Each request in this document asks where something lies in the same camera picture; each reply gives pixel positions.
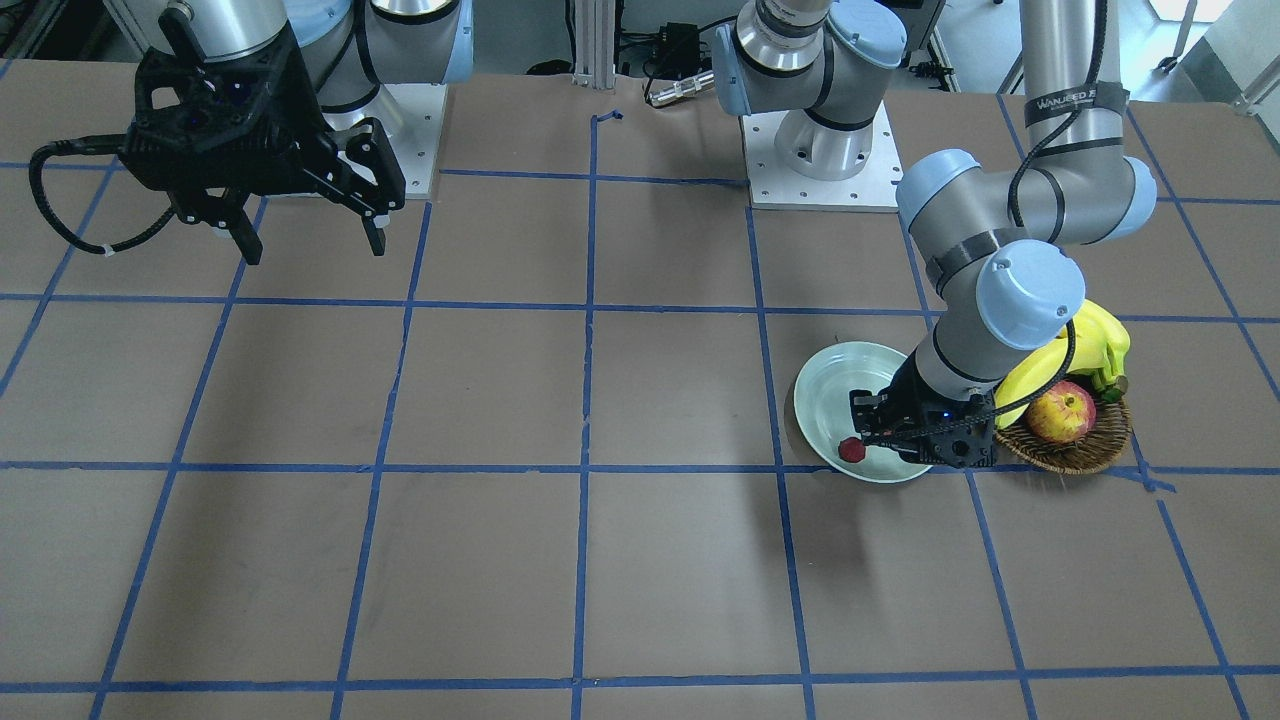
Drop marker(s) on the pale green plate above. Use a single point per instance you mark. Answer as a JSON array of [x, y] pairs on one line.
[[822, 407]]

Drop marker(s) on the woven wicker basket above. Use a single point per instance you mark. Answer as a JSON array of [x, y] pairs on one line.
[[1097, 450]]

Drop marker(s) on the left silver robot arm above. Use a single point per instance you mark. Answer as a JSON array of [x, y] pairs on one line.
[[992, 242]]

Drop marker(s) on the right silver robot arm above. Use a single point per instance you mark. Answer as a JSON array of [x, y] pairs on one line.
[[347, 46]]

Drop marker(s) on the yellow banana bunch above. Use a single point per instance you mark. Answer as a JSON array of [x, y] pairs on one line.
[[1101, 346]]

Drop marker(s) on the red yellow apple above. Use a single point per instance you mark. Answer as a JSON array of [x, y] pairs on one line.
[[1064, 414]]

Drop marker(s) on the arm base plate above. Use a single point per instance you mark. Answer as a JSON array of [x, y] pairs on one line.
[[795, 164], [411, 115]]

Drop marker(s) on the black power adapter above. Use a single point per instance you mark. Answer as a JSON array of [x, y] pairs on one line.
[[678, 51]]

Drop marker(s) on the strawberry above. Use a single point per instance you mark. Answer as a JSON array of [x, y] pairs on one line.
[[852, 450]]

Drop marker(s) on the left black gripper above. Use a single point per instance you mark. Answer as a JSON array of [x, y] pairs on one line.
[[908, 392]]

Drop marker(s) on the aluminium frame post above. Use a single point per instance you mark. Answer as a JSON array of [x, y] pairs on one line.
[[594, 26]]

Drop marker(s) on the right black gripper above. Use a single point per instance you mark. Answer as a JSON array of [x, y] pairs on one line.
[[302, 125]]

